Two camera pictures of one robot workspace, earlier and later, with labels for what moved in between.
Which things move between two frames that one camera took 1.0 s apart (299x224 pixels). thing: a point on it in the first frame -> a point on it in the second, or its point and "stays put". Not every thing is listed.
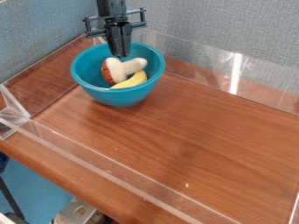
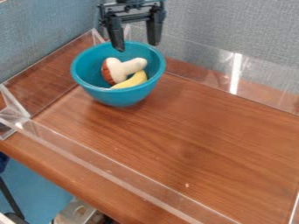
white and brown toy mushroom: x=115 y=70 stays put
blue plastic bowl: x=87 y=72 stays put
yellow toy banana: x=135 y=80 stays put
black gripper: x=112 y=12 -> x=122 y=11
